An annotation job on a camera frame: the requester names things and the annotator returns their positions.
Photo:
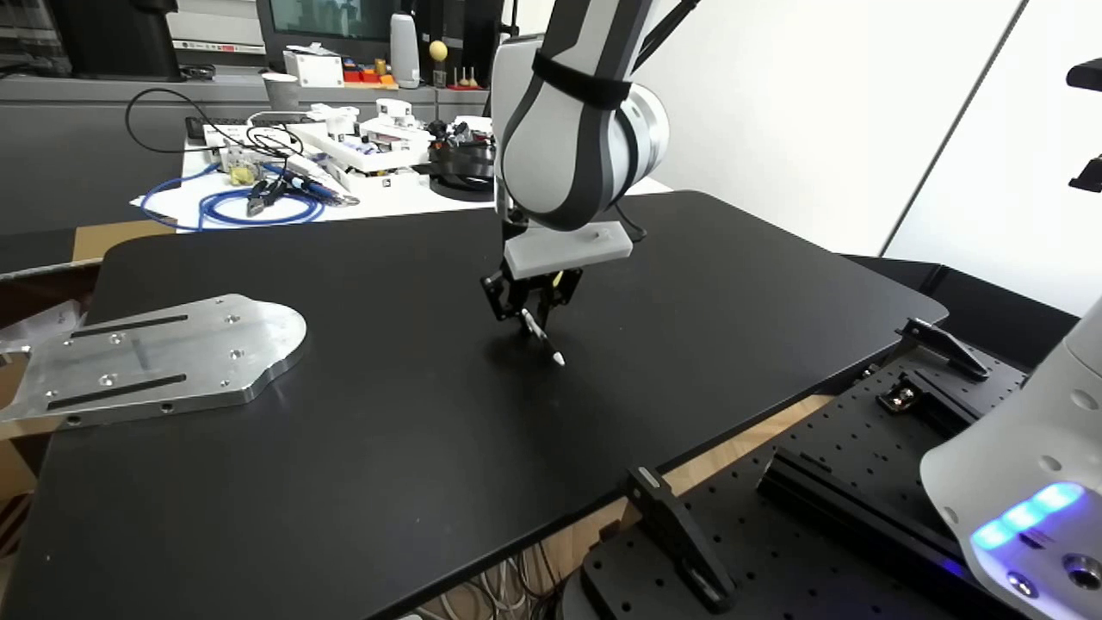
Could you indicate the black and silver pen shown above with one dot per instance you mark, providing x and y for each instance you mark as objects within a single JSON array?
[{"x": 542, "y": 338}]

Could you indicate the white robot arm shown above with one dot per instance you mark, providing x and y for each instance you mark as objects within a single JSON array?
[{"x": 571, "y": 135}]

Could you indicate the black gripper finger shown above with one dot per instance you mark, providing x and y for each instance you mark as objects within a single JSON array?
[
  {"x": 505, "y": 300},
  {"x": 554, "y": 290}
]

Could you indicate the black table clamp far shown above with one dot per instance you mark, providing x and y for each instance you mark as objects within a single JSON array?
[{"x": 950, "y": 351}]

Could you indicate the black table clamp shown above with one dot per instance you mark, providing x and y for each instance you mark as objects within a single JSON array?
[
  {"x": 676, "y": 532},
  {"x": 950, "y": 351}
]

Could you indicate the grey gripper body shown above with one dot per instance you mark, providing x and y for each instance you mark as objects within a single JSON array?
[{"x": 544, "y": 249}]

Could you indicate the silver metal plate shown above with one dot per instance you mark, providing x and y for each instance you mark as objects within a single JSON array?
[{"x": 174, "y": 361}]

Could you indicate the black perforated base board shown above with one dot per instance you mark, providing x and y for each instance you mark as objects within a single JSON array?
[{"x": 825, "y": 522}]

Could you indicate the black computer monitor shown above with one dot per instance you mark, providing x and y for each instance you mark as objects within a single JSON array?
[{"x": 353, "y": 28}]

